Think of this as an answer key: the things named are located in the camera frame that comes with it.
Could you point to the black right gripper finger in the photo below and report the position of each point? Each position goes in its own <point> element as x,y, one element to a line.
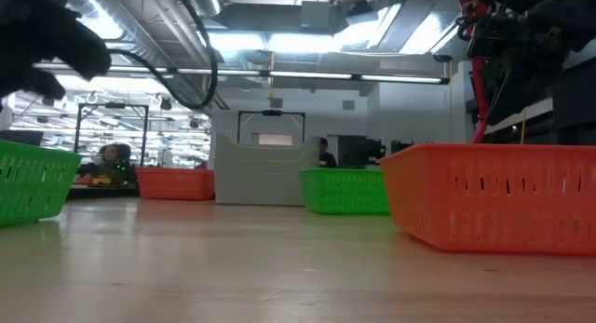
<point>517,95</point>

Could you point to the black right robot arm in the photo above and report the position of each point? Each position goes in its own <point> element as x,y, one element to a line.
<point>563,16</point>

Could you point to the dark monitor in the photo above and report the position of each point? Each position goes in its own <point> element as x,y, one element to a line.
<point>21,138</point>

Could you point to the large orange plastic basket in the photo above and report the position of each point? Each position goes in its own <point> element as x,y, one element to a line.
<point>493,197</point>

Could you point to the person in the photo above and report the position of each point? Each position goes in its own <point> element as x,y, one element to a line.
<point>326,155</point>
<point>112,162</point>

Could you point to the green plastic basket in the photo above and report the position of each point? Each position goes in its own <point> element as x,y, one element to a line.
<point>32,183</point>
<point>344,190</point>

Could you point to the dark background table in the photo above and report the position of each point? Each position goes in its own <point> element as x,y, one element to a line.
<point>102,191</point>

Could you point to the black equipment rack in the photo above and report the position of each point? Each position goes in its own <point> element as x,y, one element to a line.
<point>361,151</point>

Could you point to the small orange plastic basket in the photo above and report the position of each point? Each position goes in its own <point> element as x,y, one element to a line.
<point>174,183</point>

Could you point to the long ceiling light tube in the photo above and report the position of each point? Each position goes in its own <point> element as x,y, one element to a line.
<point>279,75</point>

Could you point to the grey plastic crate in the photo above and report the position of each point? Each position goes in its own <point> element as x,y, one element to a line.
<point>263,174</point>

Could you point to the black metal frame stand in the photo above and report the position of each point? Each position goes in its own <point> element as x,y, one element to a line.
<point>112,127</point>
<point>271,112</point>

